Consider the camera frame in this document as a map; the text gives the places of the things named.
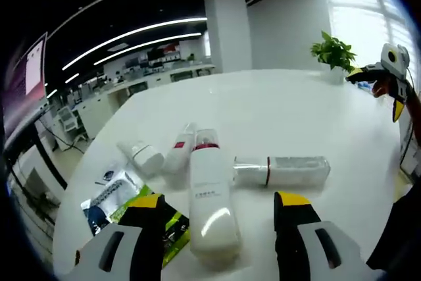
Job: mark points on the person's dark clothing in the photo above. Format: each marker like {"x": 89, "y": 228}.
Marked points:
{"x": 399, "y": 228}

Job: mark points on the clear-wrapped white skincare bottle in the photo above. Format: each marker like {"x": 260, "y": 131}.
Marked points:
{"x": 283, "y": 170}

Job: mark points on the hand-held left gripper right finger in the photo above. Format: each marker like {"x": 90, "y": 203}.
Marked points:
{"x": 296, "y": 228}

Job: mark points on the tall white skincare bottle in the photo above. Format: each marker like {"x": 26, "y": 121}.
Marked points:
{"x": 212, "y": 200}

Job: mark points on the large display screen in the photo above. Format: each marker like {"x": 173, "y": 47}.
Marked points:
{"x": 28, "y": 73}

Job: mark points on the short white skincare jar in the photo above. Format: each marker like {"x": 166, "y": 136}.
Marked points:
{"x": 140, "y": 155}

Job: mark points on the person's right hand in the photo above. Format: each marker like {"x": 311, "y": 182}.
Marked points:
{"x": 381, "y": 87}

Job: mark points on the white rolling cart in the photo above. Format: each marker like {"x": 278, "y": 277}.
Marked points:
{"x": 70, "y": 123}

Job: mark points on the white square pillar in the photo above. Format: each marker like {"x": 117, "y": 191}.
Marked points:
{"x": 227, "y": 31}

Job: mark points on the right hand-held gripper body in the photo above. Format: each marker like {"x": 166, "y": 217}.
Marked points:
{"x": 393, "y": 60}

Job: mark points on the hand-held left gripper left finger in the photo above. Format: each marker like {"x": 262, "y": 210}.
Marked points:
{"x": 131, "y": 228}

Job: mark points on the potted green plant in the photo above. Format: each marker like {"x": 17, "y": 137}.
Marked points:
{"x": 333, "y": 55}

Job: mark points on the slim red-label skincare bottle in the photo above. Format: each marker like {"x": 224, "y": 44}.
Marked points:
{"x": 179, "y": 152}

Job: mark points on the green and clear plastic packet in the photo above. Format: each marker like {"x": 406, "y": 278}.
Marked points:
{"x": 131, "y": 195}

